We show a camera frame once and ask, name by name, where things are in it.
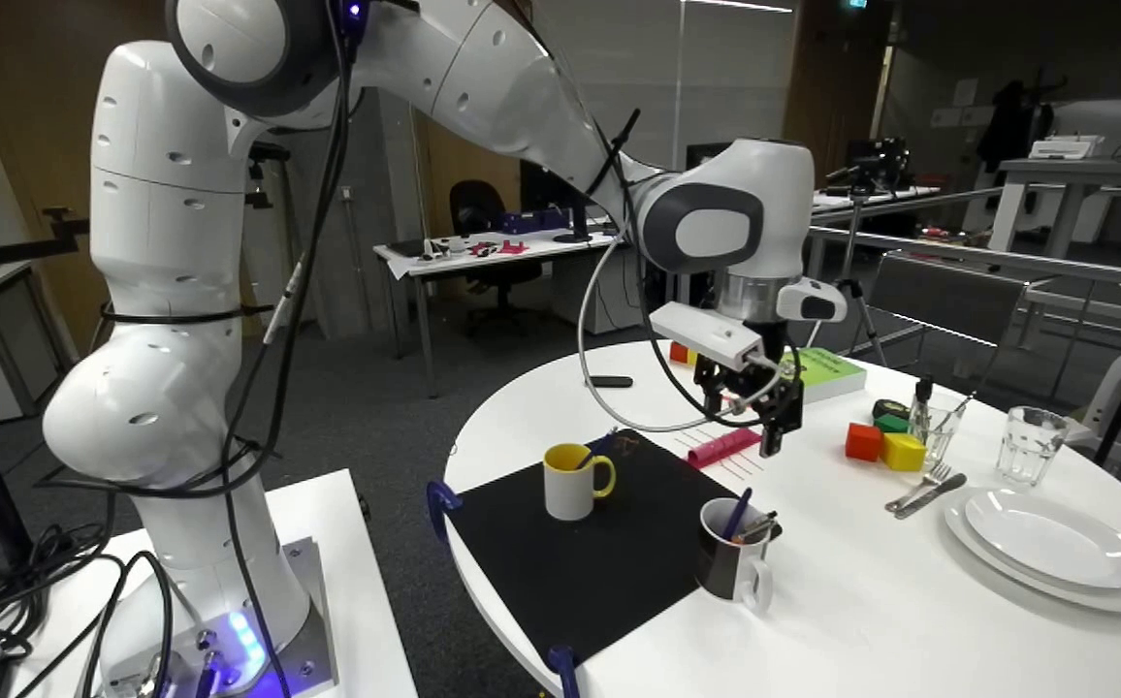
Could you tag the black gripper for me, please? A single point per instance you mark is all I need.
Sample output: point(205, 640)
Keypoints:
point(778, 355)

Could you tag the blue pen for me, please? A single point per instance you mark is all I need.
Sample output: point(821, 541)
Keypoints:
point(744, 515)

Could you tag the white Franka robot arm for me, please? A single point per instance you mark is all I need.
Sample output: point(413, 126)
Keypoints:
point(171, 197)

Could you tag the black pen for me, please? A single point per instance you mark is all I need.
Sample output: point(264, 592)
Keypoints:
point(766, 527)

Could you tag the white pen cup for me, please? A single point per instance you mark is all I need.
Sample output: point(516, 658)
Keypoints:
point(718, 572)

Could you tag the red comb-like strip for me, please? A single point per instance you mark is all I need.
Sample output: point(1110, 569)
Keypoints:
point(718, 449)

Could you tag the orange cube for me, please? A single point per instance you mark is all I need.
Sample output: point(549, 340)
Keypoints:
point(679, 349)

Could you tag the green book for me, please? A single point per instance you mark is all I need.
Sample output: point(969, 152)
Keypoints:
point(837, 375)

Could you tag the red cube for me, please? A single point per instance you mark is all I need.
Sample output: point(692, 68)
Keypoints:
point(864, 445)

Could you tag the small black marker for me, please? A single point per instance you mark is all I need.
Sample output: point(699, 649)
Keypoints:
point(606, 380)

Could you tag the green block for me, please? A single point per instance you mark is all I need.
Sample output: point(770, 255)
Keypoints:
point(893, 415)

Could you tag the yellow cube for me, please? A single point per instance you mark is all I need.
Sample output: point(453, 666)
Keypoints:
point(906, 457)

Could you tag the yellow and white mug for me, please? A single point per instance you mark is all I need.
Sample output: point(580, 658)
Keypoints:
point(569, 494)

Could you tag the glass holding utensils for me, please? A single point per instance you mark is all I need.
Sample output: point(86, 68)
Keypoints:
point(940, 432)

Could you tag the metal cutlery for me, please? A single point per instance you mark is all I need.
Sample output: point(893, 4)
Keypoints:
point(929, 494)

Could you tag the grey panel chair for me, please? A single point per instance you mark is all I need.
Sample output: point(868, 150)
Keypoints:
point(949, 302)

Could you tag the black mat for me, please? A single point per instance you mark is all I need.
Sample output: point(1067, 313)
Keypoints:
point(584, 569)

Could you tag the long white office desk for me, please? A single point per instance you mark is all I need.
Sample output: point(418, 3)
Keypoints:
point(884, 200)

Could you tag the empty drinking glass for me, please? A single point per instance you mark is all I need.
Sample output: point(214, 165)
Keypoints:
point(1031, 453)

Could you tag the blue tape strip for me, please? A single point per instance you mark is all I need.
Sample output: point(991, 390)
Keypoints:
point(569, 671)
point(440, 497)

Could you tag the cluttered white desk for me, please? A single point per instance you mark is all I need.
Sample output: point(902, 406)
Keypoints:
point(457, 258)

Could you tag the black office chair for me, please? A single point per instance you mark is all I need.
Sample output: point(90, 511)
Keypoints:
point(475, 206)

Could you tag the small white plate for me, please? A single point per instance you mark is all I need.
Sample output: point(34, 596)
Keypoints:
point(1056, 545)

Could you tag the white high table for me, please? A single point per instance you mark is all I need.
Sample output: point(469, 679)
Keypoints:
point(1076, 178)

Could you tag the white robot mounting table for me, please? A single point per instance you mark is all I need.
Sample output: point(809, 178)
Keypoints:
point(350, 569)

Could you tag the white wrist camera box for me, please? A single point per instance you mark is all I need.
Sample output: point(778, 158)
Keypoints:
point(706, 335)

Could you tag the camera tripod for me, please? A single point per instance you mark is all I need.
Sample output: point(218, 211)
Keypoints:
point(851, 306)

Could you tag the metal frame railing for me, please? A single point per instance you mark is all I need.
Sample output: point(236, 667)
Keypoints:
point(973, 258)

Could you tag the small black tripod camera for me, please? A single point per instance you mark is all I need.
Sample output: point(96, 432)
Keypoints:
point(884, 165)

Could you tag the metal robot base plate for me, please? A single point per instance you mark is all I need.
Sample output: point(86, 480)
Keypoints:
point(308, 605)

